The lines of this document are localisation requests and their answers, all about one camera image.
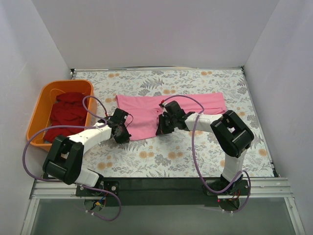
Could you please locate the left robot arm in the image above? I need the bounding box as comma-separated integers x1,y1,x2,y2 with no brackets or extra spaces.
43,108,131,196

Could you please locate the pink t shirt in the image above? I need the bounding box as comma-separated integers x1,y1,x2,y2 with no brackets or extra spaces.
116,93,227,141

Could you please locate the orange plastic basket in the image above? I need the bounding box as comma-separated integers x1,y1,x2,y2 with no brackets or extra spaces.
26,80,97,152

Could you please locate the aluminium frame rail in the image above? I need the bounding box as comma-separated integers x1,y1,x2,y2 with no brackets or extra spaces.
22,177,305,235

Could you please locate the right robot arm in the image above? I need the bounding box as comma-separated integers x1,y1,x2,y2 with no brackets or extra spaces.
156,101,254,195

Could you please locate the red t shirt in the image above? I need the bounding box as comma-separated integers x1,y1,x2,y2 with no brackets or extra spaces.
44,92,88,142

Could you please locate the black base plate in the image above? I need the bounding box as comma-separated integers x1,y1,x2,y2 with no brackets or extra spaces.
75,178,250,211

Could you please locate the floral table cloth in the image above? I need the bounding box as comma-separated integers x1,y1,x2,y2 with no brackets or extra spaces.
73,70,274,177

